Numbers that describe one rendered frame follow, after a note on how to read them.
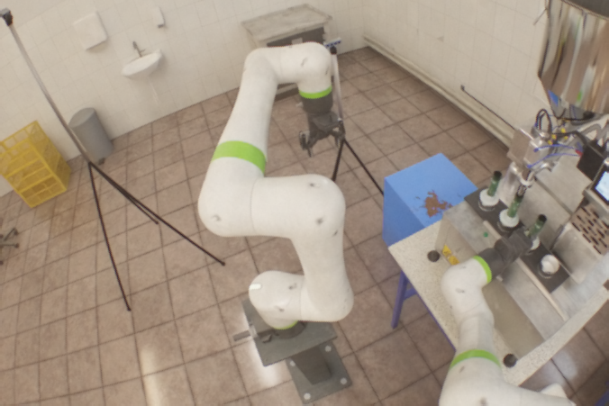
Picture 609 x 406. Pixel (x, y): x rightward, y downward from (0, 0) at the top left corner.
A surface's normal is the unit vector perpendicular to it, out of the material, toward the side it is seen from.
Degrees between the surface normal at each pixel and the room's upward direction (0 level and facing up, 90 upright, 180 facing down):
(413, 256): 0
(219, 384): 0
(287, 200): 30
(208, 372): 0
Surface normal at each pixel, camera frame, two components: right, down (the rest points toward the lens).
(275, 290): -0.15, -0.62
